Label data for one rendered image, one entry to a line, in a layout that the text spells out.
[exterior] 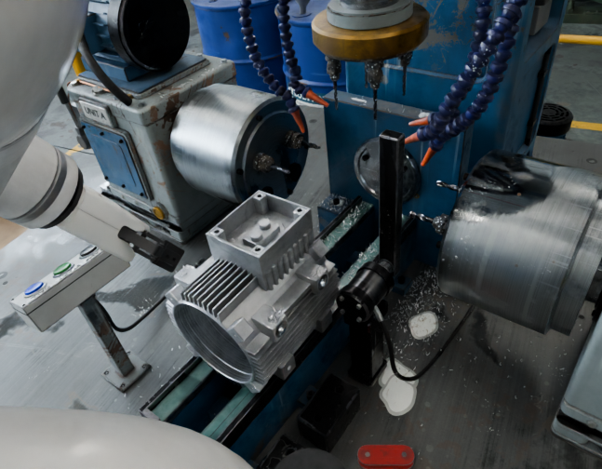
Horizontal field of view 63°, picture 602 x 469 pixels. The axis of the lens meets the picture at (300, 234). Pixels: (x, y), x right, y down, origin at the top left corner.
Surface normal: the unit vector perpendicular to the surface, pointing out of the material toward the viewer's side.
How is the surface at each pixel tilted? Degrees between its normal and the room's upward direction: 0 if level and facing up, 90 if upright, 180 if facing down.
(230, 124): 35
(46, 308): 69
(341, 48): 90
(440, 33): 90
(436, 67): 90
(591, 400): 89
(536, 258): 58
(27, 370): 0
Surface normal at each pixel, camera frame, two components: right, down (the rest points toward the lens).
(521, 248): -0.55, 0.02
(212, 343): 0.38, -0.43
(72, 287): 0.70, 0.04
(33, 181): 0.81, 0.29
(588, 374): -0.60, 0.56
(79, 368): -0.11, -0.76
